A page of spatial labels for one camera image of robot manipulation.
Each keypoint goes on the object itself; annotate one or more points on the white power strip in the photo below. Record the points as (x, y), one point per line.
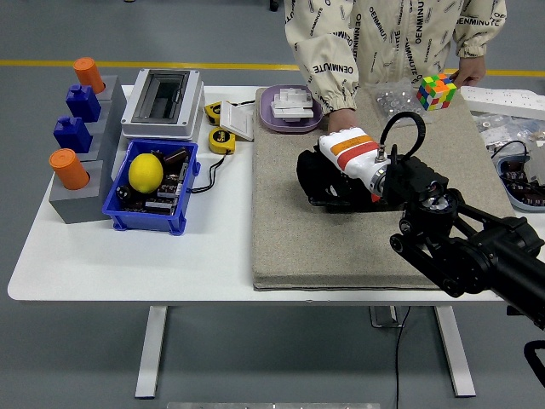
(503, 100)

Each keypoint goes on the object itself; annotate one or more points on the grey stepped holder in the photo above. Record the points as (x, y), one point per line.
(77, 206)

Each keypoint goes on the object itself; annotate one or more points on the white switch parts stack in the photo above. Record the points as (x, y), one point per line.
(292, 106)

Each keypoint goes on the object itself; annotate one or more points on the person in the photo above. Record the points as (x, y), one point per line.
(396, 38)

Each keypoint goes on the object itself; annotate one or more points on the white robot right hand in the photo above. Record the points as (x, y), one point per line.
(353, 153)

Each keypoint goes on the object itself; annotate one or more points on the white table leg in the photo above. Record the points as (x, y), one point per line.
(453, 353)
(149, 358)

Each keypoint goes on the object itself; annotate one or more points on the blue block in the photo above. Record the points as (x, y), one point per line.
(82, 103)
(72, 134)

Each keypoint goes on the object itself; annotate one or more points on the black round capacitor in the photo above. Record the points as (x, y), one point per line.
(123, 193)

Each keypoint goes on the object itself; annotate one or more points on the purple tray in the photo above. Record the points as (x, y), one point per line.
(270, 121)

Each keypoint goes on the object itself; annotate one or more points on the dark circuit board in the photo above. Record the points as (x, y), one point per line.
(164, 191)

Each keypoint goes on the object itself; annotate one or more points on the person's right hand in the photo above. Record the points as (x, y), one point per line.
(342, 121)

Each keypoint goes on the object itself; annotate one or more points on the white switch plate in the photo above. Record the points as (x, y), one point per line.
(236, 121)

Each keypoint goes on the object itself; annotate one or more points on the clear bags of washers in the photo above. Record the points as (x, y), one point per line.
(503, 125)

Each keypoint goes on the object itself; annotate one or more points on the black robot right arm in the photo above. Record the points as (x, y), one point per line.
(460, 255)

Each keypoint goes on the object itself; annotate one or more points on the clear bag metal nuts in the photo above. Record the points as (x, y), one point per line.
(394, 100)

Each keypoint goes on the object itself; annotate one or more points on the yellow lemon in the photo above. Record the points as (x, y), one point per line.
(145, 174)

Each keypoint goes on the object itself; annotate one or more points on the beige mat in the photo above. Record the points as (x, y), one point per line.
(340, 243)

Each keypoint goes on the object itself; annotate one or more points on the circuit boards with capacitors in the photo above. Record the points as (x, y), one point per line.
(518, 179)

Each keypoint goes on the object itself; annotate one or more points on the yellow tape measure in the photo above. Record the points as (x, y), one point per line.
(211, 111)
(221, 140)

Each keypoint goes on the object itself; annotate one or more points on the metal floor bracket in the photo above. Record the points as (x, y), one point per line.
(385, 317)

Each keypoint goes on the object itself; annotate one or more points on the brown cylinder capacitor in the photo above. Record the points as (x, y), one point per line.
(175, 155)

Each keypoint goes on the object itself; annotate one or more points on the colourful puzzle cube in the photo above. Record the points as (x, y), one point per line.
(435, 91)

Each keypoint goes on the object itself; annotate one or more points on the orange cylinder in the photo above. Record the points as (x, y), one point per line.
(88, 74)
(69, 170)

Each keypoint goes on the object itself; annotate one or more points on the blue plastic bin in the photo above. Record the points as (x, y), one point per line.
(143, 221)

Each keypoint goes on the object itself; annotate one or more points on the grey circuit breaker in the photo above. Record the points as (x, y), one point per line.
(538, 166)

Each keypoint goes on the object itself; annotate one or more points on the person's left hand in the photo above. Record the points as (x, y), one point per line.
(472, 70)

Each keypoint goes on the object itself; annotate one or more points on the black chair wheel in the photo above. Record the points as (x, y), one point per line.
(273, 4)

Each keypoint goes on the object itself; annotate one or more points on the light blue tray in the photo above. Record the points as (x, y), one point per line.
(522, 204)

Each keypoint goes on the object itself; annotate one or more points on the grey white enclosure box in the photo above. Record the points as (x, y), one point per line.
(141, 131)

